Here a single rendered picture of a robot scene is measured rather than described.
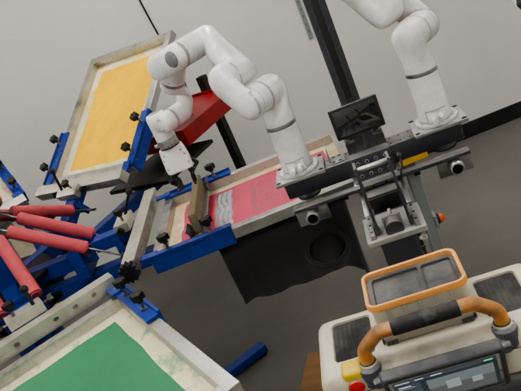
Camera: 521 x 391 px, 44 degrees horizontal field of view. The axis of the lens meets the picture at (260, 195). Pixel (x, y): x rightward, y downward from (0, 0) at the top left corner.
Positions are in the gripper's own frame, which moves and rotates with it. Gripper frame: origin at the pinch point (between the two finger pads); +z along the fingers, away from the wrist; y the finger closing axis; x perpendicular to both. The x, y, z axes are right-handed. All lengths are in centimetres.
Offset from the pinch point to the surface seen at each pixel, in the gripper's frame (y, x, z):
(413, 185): 76, -14, 30
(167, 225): -14.5, -1.6, 12.6
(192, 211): 0.2, -17.0, 5.8
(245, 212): 16.3, -10.2, 16.4
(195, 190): 0.6, 3.3, 5.7
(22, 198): -88, 62, -5
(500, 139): 167, 177, 112
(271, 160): 30.5, 25.7, 14.0
